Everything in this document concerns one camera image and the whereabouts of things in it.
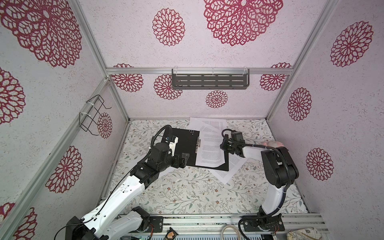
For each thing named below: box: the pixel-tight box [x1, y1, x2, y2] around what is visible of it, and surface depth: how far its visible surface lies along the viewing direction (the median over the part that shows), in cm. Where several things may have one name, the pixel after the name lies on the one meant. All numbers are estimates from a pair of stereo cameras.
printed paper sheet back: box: [188, 117, 228, 137], surface depth 120 cm
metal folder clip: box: [195, 136, 201, 154], surface depth 106 cm
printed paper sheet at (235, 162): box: [208, 152, 248, 185], surface depth 94 cm
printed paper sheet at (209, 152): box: [195, 126, 226, 168], surface depth 104 cm
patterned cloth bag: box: [286, 227, 322, 240], surface depth 70 cm
